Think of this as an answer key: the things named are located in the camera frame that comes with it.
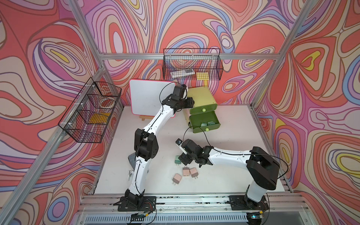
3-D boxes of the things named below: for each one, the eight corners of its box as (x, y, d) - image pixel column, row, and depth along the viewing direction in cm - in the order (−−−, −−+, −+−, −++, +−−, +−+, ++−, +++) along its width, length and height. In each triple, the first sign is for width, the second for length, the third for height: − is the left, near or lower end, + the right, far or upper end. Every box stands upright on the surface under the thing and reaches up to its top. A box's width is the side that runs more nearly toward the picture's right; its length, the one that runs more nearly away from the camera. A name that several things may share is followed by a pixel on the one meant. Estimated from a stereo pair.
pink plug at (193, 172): (192, 179, 83) (192, 178, 81) (189, 170, 87) (189, 168, 85) (199, 177, 84) (199, 176, 82) (195, 168, 88) (195, 166, 86)
